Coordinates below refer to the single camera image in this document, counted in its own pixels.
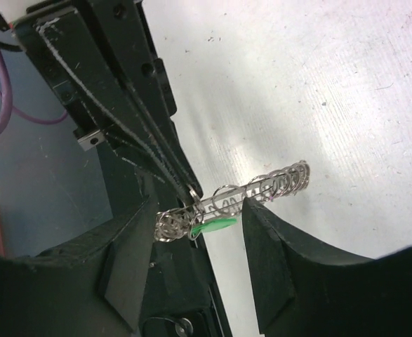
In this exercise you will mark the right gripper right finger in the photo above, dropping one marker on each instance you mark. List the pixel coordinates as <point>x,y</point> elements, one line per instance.
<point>303,286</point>

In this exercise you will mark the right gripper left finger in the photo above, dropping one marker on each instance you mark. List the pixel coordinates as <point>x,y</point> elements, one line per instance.
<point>92,285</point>

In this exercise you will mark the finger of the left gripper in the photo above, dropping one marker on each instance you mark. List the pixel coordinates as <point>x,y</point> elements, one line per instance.
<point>126,43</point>
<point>72,45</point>

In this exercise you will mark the metal disc with keyrings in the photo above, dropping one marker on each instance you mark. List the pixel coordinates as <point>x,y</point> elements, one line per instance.
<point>227,201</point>

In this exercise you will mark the green tag key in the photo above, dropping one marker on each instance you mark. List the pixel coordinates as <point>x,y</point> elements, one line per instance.
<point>211,226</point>

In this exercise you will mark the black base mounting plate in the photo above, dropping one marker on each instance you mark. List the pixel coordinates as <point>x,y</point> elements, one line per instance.
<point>181,295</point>

